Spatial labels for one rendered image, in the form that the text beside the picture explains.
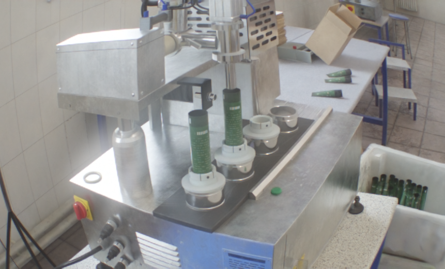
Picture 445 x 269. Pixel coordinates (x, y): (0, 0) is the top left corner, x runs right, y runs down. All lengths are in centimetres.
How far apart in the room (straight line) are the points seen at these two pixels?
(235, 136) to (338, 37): 171
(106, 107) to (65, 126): 175
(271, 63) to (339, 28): 139
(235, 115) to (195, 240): 23
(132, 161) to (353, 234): 63
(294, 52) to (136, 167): 184
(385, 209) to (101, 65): 90
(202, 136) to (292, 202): 20
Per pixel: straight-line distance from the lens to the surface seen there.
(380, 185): 192
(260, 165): 107
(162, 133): 127
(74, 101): 103
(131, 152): 97
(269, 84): 127
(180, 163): 113
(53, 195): 270
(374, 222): 139
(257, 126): 110
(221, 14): 92
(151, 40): 91
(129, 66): 90
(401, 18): 622
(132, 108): 92
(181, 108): 128
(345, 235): 134
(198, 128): 89
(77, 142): 281
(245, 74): 115
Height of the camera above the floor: 152
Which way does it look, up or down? 25 degrees down
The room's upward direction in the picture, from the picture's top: 3 degrees counter-clockwise
